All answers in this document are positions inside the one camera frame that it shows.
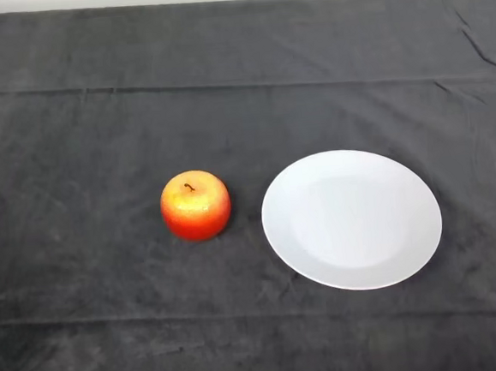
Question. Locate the red yellow apple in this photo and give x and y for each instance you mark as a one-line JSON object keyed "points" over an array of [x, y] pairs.
{"points": [[196, 211]]}

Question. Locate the white round plate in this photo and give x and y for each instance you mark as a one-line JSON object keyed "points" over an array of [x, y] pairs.
{"points": [[354, 224]]}

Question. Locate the black table cloth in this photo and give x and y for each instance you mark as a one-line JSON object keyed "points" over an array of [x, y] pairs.
{"points": [[98, 141]]}

